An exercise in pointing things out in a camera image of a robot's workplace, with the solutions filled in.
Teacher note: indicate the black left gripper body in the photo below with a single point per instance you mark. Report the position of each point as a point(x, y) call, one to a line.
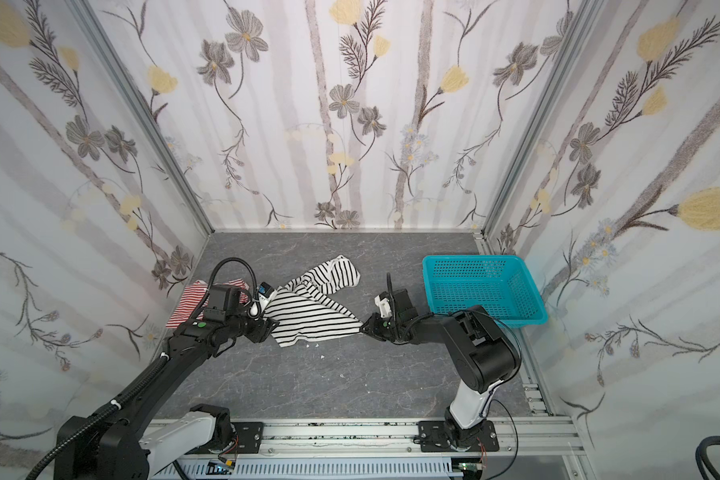
point(259, 327)

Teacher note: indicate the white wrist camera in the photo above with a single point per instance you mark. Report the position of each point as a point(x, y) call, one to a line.
point(266, 293)
point(383, 304)

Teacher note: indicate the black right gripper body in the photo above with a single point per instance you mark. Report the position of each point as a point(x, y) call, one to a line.
point(381, 325)

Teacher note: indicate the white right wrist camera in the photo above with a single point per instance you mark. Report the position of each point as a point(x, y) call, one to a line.
point(383, 304)

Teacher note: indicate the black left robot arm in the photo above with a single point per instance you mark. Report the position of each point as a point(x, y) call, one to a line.
point(110, 443)

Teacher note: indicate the white slotted cable duct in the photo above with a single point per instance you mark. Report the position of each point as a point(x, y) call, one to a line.
point(303, 468)

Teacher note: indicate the red white striped tank top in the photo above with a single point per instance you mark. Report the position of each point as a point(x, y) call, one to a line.
point(192, 295)

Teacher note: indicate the black white striped tank top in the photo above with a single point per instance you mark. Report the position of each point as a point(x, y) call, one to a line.
point(304, 310)

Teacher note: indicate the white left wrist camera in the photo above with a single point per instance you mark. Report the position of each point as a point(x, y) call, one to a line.
point(266, 293)

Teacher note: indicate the teal plastic basket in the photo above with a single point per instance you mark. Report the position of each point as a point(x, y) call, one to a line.
point(501, 284)

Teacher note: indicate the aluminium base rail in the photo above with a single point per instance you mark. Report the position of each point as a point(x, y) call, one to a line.
point(410, 437)

